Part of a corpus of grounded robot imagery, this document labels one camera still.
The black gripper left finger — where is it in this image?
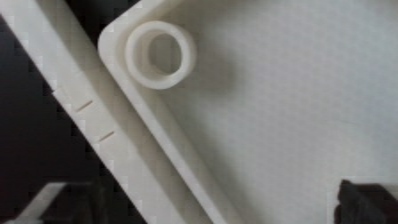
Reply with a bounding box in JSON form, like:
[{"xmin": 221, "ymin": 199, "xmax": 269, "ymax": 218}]
[{"xmin": 6, "ymin": 182, "xmax": 109, "ymax": 224}]

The white desk top tray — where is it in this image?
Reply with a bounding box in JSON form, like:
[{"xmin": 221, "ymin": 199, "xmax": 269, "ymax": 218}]
[{"xmin": 98, "ymin": 0, "xmax": 398, "ymax": 224}]

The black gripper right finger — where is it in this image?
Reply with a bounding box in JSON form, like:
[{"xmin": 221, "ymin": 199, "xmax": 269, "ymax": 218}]
[{"xmin": 335, "ymin": 180, "xmax": 398, "ymax": 224}]

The white U-shaped fence frame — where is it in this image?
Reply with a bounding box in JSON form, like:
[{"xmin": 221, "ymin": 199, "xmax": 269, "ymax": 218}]
[{"xmin": 0, "ymin": 0, "xmax": 187, "ymax": 224}]

